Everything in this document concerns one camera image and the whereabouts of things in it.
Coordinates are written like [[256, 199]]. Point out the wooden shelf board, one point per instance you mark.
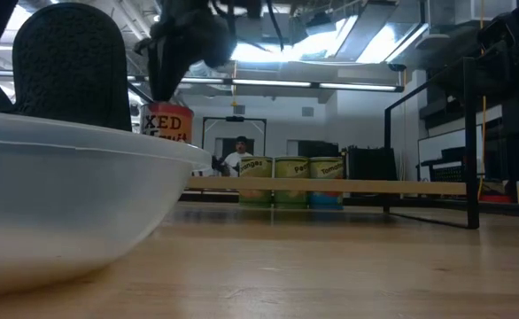
[[374, 186]]

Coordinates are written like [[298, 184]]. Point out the red orange mixed fruit can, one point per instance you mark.
[[166, 124]]

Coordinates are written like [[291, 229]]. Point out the dark ceiling security camera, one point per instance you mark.
[[397, 67]]

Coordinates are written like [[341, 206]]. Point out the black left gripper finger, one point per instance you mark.
[[154, 71], [171, 66]]

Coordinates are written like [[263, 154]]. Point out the long fluorescent light bar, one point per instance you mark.
[[286, 83]]

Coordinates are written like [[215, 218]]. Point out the person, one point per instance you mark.
[[237, 161]]

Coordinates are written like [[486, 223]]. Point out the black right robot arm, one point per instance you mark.
[[512, 26]]

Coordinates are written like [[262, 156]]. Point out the black background crate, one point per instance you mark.
[[370, 164]]

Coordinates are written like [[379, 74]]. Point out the green oranges can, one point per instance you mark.
[[256, 167]]

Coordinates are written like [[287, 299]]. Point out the white translucent plastic bowl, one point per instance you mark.
[[64, 199]]

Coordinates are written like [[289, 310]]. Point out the black textured rounded block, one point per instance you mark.
[[69, 66]]

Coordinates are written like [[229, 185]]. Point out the black metal shelf frame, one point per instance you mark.
[[472, 155]]

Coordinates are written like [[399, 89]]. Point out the tomatoes can with blue base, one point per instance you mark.
[[326, 168]]

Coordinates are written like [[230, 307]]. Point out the black mesh basket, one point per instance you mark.
[[447, 173]]

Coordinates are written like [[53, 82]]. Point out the flat red object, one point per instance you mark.
[[496, 199]]

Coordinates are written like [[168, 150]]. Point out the grey square wall vent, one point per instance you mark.
[[239, 109], [307, 111]]

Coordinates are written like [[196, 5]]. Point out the green pears can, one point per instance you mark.
[[291, 168]]

